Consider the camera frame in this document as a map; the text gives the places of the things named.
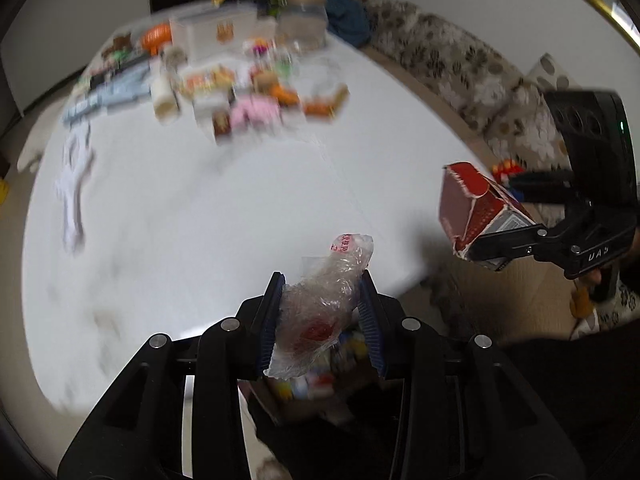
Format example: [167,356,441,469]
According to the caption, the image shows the orange snack packet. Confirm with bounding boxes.
[302,85,351,119]

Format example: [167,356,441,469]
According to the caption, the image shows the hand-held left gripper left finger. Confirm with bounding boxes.
[57,271,287,480]

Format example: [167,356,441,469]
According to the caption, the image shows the floral patterned sofa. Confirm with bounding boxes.
[350,0,640,331]

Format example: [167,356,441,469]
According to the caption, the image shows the white box with gold emblem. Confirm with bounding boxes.
[170,7,261,61]

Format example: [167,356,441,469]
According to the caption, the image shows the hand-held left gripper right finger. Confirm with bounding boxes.
[357,269,586,480]

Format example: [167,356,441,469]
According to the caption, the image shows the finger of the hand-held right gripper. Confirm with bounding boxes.
[507,170,576,206]
[469,224,583,267]

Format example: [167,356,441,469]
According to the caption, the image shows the clear plastic jar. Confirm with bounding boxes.
[277,0,328,53]

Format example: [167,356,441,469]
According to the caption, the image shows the red carton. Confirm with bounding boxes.
[438,161,536,273]

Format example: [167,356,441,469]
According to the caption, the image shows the small brown box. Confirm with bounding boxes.
[212,110,234,142]

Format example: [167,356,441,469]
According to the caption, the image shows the clear plastic wrapper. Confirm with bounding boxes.
[263,233,376,380]

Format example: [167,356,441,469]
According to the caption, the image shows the blue cloth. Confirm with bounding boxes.
[325,0,373,48]

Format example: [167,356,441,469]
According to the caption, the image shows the light blue packets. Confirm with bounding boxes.
[62,62,153,123]

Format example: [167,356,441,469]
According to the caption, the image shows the white paper roll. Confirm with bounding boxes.
[150,57,181,123]

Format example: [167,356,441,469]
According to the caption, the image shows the red and white snack pack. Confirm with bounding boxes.
[180,65,236,102]

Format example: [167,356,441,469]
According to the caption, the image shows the pink plush toy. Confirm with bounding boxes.
[230,97,282,129]

